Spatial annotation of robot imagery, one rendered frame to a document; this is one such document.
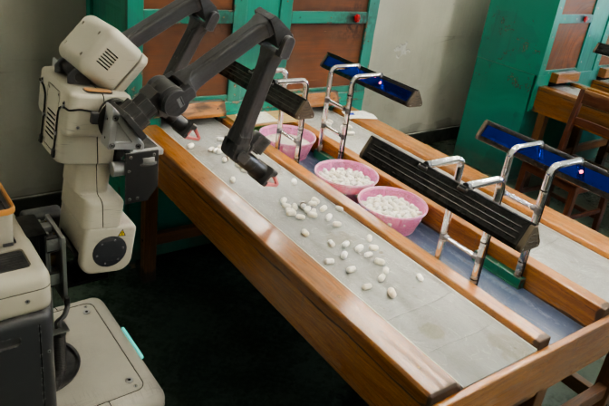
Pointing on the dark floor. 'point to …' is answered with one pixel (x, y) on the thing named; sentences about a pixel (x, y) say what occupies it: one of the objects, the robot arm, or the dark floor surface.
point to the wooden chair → (564, 151)
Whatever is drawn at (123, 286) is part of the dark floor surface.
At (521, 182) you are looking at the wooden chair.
